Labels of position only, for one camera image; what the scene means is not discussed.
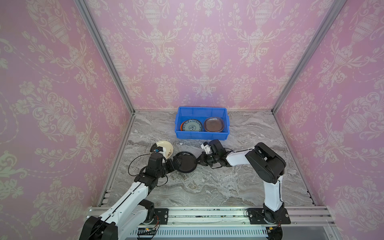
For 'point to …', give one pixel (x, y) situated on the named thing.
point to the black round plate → (188, 161)
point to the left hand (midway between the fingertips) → (178, 162)
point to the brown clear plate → (214, 124)
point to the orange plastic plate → (181, 126)
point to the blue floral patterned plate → (193, 125)
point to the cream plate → (168, 148)
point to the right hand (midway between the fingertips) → (194, 161)
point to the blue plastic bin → (201, 114)
